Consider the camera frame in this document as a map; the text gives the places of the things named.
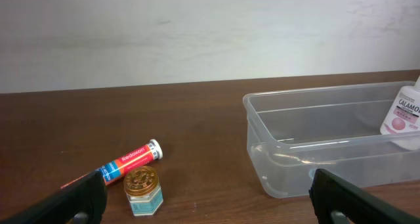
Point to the gold lid balm jar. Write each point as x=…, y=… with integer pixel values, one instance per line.
x=143, y=191

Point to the clear plastic container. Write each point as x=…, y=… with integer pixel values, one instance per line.
x=291, y=134

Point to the orange vitamin tablet tube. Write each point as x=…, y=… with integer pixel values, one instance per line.
x=116, y=169

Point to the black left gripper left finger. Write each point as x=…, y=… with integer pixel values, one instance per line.
x=83, y=201

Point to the white calamine lotion bottle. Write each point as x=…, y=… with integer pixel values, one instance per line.
x=403, y=115

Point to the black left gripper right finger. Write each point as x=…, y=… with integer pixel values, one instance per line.
x=337, y=201

